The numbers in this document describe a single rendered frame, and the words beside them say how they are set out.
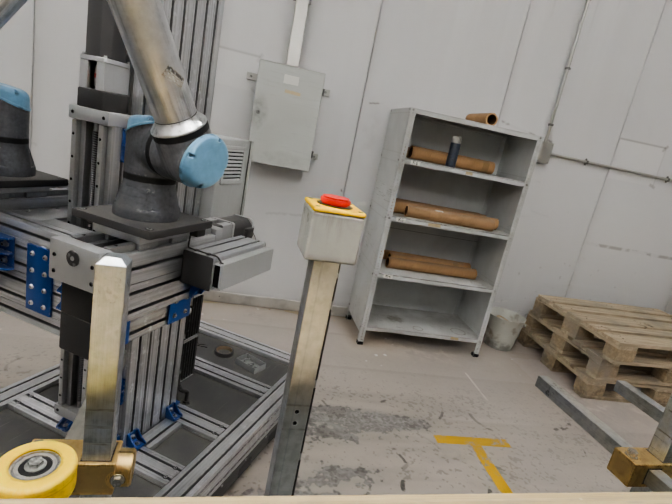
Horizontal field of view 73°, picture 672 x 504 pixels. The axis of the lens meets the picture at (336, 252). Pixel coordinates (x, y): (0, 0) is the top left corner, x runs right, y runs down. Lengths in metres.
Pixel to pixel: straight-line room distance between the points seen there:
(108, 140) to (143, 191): 0.26
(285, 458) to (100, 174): 0.89
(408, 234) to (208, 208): 2.11
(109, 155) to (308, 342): 0.86
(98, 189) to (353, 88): 2.18
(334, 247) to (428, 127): 2.80
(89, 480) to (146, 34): 0.71
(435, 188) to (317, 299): 2.83
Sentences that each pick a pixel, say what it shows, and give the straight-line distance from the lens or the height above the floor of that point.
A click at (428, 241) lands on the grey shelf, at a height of 0.69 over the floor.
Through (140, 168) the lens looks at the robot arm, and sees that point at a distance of 1.11.
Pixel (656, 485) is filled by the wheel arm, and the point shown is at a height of 0.81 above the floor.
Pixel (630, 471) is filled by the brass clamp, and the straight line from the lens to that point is 1.09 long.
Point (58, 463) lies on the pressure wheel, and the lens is 0.63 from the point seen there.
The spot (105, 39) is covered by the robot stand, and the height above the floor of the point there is 1.42.
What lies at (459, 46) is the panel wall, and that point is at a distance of 3.45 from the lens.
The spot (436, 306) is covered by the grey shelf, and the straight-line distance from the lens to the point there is 3.67.
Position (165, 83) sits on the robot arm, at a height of 1.34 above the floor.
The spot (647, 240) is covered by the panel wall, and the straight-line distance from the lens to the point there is 4.51.
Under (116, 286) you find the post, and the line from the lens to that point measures 0.61.
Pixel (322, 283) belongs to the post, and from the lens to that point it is 0.61.
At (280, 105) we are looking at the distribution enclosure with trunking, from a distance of 2.91.
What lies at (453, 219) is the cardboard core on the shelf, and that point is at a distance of 3.05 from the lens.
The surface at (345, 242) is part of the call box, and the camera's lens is 0.58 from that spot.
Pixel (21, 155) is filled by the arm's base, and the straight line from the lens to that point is 1.49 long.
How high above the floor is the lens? 1.31
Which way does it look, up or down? 14 degrees down
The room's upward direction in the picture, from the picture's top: 11 degrees clockwise
